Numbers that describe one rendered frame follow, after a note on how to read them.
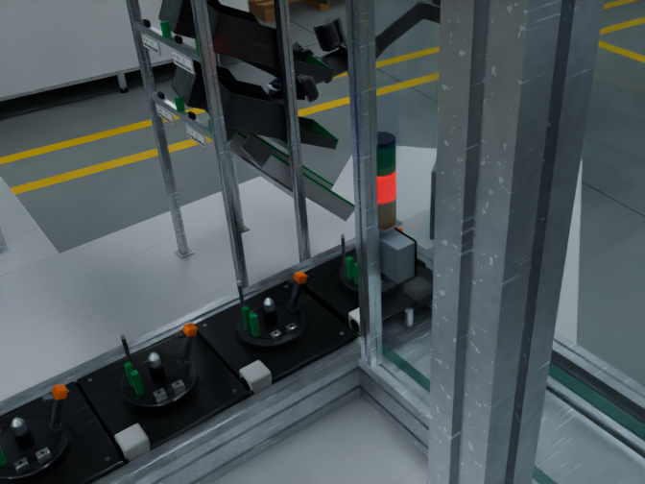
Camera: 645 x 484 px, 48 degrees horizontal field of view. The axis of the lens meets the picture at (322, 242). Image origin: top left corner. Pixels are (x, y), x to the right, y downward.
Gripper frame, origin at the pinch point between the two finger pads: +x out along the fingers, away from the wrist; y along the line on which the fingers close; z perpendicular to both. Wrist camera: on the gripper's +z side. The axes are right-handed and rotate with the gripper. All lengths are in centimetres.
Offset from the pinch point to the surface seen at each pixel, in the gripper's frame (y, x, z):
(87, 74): -355, 83, -63
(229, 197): 32.1, 21.8, -5.6
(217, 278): 12.8, 33.7, -34.0
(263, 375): 64, 29, -26
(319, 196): 21.5, 3.4, -19.9
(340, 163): -197, -38, -125
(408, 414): 76, 8, -38
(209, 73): 34.1, 15.4, 20.2
